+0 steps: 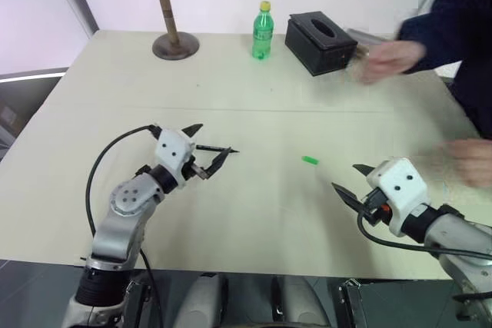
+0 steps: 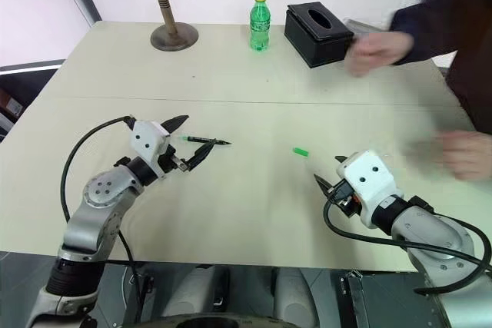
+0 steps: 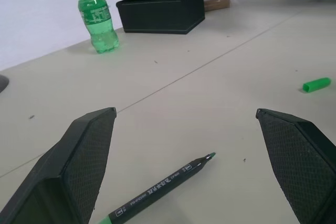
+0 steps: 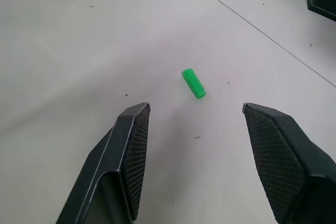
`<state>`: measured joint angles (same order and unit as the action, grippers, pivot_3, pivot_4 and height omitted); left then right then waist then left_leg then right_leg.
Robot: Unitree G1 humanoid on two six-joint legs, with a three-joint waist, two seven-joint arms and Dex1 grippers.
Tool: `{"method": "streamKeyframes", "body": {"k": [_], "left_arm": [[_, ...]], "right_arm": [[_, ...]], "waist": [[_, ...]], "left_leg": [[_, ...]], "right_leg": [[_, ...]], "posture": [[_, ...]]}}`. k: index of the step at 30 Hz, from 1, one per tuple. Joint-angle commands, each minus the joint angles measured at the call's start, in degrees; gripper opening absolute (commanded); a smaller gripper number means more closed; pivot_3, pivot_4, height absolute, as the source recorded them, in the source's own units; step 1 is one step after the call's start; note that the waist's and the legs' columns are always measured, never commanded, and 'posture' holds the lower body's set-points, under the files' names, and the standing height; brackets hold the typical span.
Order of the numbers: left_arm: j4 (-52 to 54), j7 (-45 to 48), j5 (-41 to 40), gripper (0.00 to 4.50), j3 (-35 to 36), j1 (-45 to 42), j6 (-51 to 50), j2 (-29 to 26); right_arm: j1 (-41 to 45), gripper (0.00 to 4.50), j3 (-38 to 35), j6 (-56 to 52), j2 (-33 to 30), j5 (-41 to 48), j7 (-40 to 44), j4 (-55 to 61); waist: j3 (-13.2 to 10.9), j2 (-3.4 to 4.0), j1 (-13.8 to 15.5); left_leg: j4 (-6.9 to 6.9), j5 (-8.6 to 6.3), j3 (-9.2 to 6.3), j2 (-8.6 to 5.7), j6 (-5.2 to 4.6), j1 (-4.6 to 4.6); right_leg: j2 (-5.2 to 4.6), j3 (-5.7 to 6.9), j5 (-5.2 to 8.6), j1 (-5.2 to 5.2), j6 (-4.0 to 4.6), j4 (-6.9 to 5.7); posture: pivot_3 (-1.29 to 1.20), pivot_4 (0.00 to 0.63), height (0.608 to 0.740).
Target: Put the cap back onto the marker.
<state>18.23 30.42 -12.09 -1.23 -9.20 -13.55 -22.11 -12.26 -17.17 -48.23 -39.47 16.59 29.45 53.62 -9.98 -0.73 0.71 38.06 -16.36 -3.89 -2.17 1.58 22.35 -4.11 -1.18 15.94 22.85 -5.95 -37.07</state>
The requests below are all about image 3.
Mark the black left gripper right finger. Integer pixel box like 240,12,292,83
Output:
256,108,336,224

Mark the black lidded box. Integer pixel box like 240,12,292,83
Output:
114,0,206,35

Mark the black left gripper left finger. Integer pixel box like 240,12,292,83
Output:
0,107,117,224

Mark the green marker cap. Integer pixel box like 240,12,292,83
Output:
302,77,332,93

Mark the green plastic soda bottle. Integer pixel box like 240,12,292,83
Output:
76,0,120,55

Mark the dark round object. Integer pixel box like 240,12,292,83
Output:
0,74,9,93

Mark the black marker pen green tip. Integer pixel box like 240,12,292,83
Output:
94,152,216,224

